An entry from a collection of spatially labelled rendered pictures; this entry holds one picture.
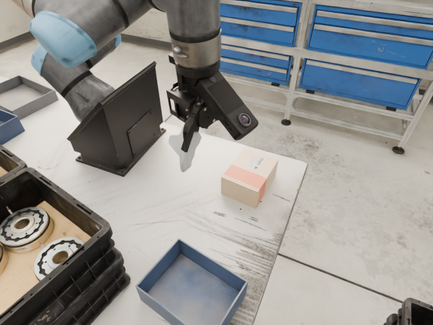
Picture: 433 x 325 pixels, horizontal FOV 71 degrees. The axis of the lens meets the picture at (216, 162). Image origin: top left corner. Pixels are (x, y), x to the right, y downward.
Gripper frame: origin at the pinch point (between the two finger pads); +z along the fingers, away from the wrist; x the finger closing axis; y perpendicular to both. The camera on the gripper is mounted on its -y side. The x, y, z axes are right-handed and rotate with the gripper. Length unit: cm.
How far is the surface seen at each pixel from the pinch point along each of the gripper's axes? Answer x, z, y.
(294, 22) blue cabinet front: -147, 41, 69
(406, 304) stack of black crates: -22, 43, -48
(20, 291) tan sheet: 41.8, 15.3, 13.3
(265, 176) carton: -20.7, 26.0, -0.4
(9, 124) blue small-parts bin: 21, 27, 87
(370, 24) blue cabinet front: -161, 36, 27
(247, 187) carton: -13.4, 25.5, 0.7
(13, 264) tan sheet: 40.5, 15.7, 20.1
